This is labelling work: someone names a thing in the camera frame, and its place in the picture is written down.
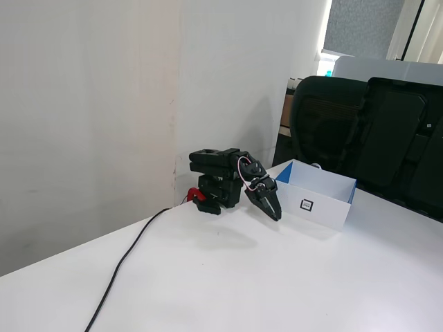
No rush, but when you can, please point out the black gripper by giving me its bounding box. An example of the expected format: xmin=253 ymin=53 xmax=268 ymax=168
xmin=244 ymin=175 xmax=283 ymax=221

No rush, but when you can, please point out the blue and white cardboard box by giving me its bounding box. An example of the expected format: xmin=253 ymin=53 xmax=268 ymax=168
xmin=275 ymin=159 xmax=357 ymax=232

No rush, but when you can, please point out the red table clamp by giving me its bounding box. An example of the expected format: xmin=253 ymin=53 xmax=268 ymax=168
xmin=186 ymin=187 xmax=208 ymax=203

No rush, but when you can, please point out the black mesh office chair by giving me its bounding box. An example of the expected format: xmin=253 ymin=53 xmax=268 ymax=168
xmin=272 ymin=75 xmax=368 ymax=181

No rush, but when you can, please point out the gray window blind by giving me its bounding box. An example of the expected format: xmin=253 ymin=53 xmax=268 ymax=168
xmin=323 ymin=0 xmax=406 ymax=59

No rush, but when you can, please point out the white red servo wire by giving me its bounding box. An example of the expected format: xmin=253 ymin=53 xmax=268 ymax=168
xmin=235 ymin=156 xmax=260 ymax=191

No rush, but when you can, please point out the black power cable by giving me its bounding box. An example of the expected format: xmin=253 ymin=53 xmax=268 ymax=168
xmin=84 ymin=206 xmax=174 ymax=332

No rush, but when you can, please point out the black window frame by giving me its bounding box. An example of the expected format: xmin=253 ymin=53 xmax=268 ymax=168
xmin=401 ymin=0 xmax=426 ymax=62

